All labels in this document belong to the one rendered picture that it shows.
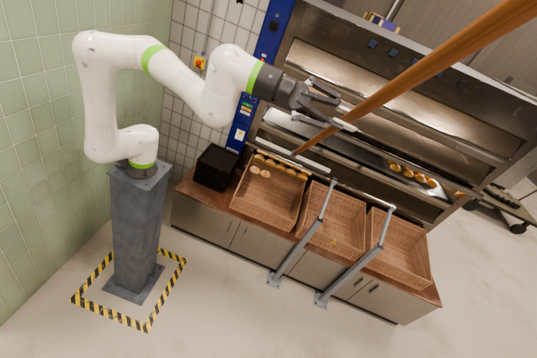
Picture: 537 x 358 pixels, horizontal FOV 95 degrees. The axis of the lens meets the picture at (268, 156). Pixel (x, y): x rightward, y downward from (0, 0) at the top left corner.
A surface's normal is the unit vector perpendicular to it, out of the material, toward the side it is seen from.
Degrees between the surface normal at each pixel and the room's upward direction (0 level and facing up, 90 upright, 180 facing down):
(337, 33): 90
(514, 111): 90
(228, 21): 90
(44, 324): 0
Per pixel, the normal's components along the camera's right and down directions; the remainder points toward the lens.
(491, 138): -0.10, 0.24
